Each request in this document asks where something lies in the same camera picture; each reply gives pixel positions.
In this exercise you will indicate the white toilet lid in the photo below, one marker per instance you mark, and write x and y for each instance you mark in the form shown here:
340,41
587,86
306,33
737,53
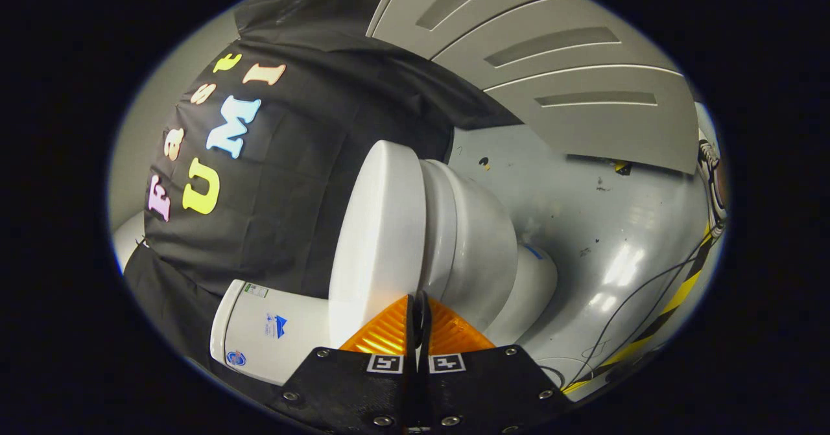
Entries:
376,240

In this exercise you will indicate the white ceramic toilet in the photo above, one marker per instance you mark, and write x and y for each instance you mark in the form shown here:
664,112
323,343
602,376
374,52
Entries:
483,253

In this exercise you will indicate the black backdrop cloth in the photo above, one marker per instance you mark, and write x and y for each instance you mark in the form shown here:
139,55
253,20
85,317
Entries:
292,195

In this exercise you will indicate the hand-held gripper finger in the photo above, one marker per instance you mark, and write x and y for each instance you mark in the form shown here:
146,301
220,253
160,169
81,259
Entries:
425,341
410,341

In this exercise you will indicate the small yellow black object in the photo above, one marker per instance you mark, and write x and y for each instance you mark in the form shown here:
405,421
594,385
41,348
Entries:
622,168

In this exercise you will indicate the yellow black floor tape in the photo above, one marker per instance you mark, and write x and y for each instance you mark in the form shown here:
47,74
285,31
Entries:
681,295

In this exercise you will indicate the grey slotted panel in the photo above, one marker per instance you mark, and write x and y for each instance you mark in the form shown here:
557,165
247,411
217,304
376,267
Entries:
583,117

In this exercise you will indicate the white toilet seat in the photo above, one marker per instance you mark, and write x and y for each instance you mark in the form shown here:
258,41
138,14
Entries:
441,227

